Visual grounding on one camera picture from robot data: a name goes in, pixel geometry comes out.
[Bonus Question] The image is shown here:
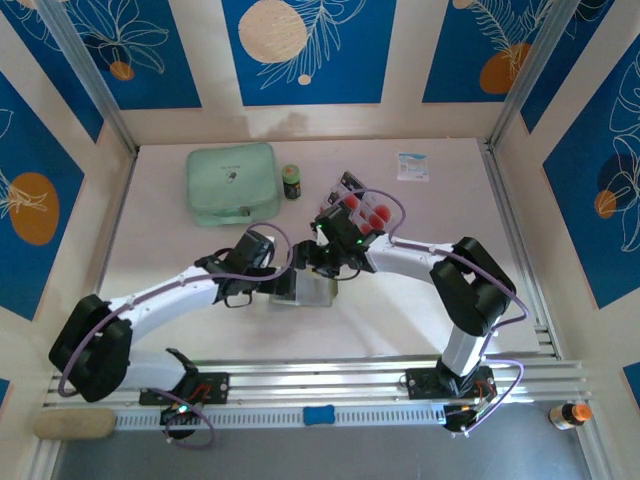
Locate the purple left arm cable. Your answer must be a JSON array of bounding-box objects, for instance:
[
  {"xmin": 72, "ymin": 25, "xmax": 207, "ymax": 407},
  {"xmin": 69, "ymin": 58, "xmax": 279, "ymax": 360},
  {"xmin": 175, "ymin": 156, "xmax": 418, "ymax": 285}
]
[{"xmin": 58, "ymin": 223, "xmax": 295, "ymax": 451}]

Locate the dark jar with green lid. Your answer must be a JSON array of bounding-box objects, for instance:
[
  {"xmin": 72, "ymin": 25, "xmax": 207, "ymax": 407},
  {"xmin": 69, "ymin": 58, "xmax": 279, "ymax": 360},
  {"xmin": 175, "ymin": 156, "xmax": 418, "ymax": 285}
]
[{"xmin": 281, "ymin": 164, "xmax": 303, "ymax": 201}]

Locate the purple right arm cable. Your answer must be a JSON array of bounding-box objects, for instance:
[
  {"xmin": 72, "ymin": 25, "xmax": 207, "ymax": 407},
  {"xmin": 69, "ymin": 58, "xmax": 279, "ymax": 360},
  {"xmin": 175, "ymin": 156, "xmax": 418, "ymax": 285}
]
[{"xmin": 334, "ymin": 187, "xmax": 530, "ymax": 436}]

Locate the mint green zip pouch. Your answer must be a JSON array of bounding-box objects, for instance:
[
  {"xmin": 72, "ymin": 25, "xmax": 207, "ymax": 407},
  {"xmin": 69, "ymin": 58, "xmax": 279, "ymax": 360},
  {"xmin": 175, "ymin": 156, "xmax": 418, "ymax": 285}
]
[{"xmin": 185, "ymin": 142, "xmax": 281, "ymax": 229}]

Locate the brown bottle with orange cap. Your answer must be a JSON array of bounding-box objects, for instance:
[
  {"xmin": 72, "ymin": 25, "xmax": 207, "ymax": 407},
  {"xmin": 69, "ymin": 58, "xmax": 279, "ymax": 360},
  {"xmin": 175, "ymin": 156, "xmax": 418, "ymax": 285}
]
[{"xmin": 548, "ymin": 402, "xmax": 594, "ymax": 431}]

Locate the white and blue packet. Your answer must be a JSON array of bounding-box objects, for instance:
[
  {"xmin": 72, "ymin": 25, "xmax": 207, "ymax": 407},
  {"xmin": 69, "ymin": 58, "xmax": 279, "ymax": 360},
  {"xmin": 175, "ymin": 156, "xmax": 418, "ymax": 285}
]
[{"xmin": 397, "ymin": 152, "xmax": 431, "ymax": 184}]

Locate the grey slotted cable duct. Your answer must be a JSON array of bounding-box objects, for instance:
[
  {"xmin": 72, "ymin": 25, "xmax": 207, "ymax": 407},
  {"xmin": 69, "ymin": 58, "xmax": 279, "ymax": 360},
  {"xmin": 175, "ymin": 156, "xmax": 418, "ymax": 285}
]
[{"xmin": 114, "ymin": 407, "xmax": 451, "ymax": 431}]

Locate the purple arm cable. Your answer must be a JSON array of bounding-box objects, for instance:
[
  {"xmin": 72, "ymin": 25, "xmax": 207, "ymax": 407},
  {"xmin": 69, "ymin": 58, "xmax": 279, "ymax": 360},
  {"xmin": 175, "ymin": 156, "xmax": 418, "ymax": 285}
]
[
  {"xmin": 58, "ymin": 223, "xmax": 295, "ymax": 451},
  {"xmin": 334, "ymin": 187, "xmax": 530, "ymax": 436}
]

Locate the aluminium table side rail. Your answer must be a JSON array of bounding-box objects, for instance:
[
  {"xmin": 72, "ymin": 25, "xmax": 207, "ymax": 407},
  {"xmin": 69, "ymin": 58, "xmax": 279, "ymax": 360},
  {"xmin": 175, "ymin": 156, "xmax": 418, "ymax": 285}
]
[{"xmin": 479, "ymin": 142, "xmax": 564, "ymax": 361}]

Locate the beige foam pad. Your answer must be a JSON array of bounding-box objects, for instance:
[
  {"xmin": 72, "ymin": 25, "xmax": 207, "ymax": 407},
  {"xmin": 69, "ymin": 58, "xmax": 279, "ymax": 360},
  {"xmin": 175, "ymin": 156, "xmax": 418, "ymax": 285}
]
[{"xmin": 33, "ymin": 408, "xmax": 117, "ymax": 441}]

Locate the blue bone-shaped clip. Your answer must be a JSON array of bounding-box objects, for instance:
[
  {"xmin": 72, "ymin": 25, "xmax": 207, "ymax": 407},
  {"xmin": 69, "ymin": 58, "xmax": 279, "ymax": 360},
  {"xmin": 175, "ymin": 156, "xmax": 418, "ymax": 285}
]
[{"xmin": 302, "ymin": 405, "xmax": 335, "ymax": 426}]

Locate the aluminium corner post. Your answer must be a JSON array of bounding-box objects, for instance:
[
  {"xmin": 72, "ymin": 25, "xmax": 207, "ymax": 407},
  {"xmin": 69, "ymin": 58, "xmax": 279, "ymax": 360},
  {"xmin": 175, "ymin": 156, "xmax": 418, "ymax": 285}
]
[
  {"xmin": 38, "ymin": 0, "xmax": 140, "ymax": 155},
  {"xmin": 485, "ymin": 0, "xmax": 581, "ymax": 147}
]

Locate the black controller board with wires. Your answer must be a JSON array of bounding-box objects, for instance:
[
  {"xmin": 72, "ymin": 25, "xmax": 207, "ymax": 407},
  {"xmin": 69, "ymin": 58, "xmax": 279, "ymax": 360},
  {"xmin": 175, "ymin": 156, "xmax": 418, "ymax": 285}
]
[
  {"xmin": 442, "ymin": 403, "xmax": 484, "ymax": 435},
  {"xmin": 158, "ymin": 403, "xmax": 202, "ymax": 427}
]

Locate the clear box with red balls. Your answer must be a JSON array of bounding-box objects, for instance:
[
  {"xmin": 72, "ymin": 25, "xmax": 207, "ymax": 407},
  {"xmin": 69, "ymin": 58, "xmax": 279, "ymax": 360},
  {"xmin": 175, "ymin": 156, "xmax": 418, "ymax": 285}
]
[{"xmin": 318, "ymin": 171, "xmax": 397, "ymax": 236}]

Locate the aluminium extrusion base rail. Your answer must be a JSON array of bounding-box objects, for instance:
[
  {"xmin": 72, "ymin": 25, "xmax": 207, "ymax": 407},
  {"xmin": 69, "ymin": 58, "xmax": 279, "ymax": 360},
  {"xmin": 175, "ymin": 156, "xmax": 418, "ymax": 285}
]
[{"xmin": 42, "ymin": 357, "xmax": 594, "ymax": 409}]

